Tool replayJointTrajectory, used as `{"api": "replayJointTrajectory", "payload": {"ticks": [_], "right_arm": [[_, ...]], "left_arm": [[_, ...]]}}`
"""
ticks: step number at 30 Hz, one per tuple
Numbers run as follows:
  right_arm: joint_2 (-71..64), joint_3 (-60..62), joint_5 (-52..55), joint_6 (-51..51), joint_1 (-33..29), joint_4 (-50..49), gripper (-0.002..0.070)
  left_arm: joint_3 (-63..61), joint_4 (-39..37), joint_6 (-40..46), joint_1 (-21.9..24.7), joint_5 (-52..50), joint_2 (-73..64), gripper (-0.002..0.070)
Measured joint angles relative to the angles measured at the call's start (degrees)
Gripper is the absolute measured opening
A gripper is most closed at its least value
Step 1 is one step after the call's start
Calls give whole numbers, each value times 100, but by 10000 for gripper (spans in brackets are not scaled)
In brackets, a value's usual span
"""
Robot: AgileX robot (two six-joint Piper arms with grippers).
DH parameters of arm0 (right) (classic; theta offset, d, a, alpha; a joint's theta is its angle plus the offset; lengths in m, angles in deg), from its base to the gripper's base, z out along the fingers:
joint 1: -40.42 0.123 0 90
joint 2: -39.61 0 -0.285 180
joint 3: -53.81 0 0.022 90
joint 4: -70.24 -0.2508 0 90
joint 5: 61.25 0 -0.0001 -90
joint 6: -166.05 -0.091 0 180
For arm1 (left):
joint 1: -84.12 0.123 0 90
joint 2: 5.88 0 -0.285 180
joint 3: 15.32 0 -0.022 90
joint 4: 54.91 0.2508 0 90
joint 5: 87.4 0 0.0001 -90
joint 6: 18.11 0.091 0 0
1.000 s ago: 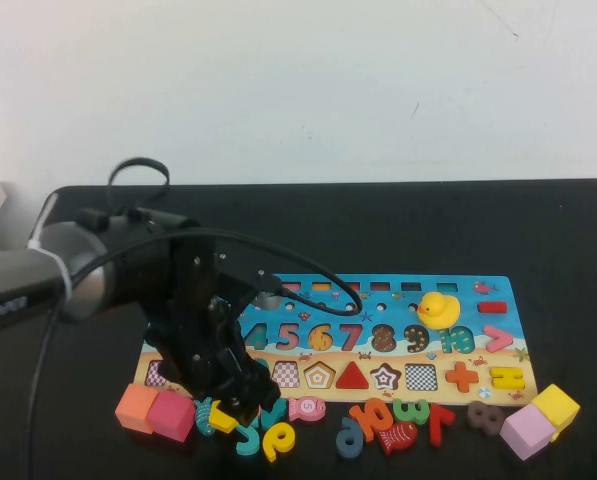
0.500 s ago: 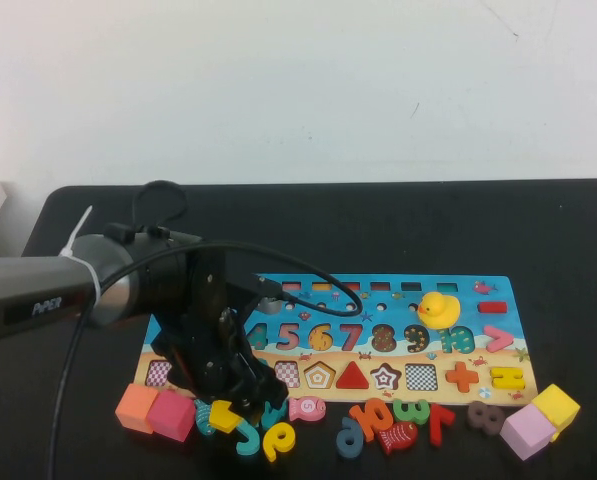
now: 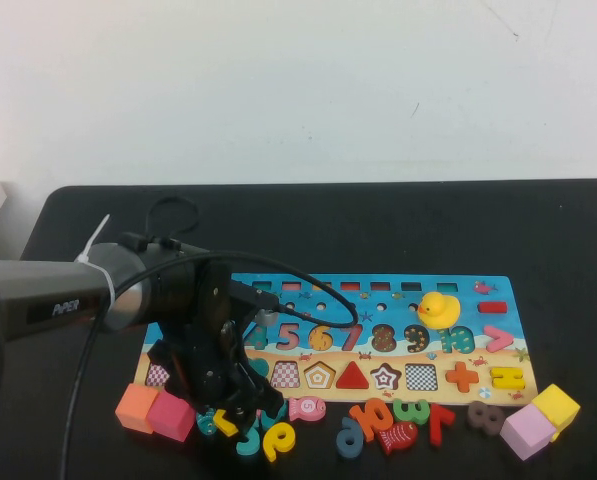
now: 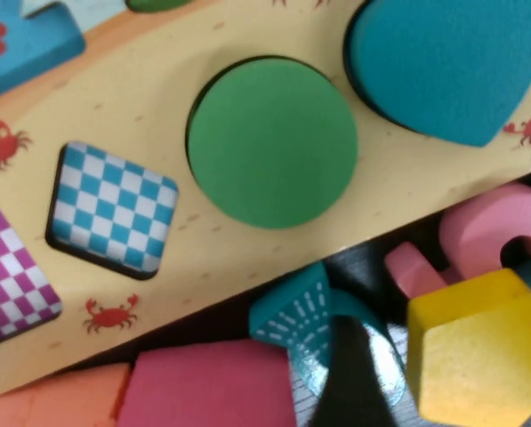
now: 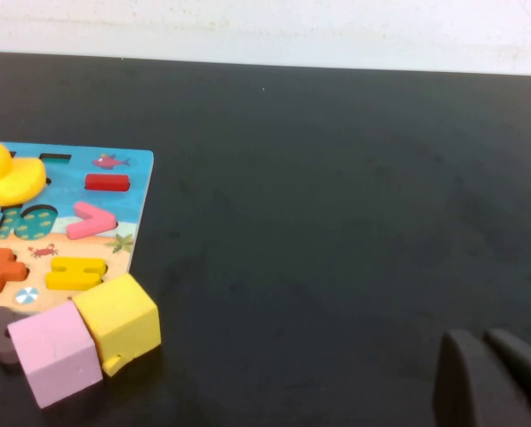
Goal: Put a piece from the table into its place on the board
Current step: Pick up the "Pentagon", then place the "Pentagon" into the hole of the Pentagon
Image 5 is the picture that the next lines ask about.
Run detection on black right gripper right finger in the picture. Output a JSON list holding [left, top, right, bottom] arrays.
[[482, 327, 531, 427]]

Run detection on yellow equals sign piece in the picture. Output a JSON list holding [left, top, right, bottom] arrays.
[[44, 256, 108, 292]]

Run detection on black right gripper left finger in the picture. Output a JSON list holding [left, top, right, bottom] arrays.
[[432, 328, 531, 427]]

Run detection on yellow rubber duck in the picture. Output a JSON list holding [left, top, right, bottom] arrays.
[[0, 141, 47, 207]]

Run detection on red minus sign piece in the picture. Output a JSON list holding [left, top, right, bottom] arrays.
[[84, 173, 130, 193]]

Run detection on colourful wooden number puzzle board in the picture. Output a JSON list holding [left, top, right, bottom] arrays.
[[0, 141, 154, 318]]

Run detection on yellow wooden cube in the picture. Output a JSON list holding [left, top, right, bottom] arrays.
[[72, 272, 163, 378]]

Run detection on orange plus sign piece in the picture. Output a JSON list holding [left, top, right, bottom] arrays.
[[0, 247, 29, 297]]

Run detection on lilac wooden cube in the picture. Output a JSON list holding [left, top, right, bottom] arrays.
[[6, 302, 105, 410]]

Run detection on pink greater-than sign piece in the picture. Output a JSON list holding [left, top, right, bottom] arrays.
[[65, 201, 117, 241]]

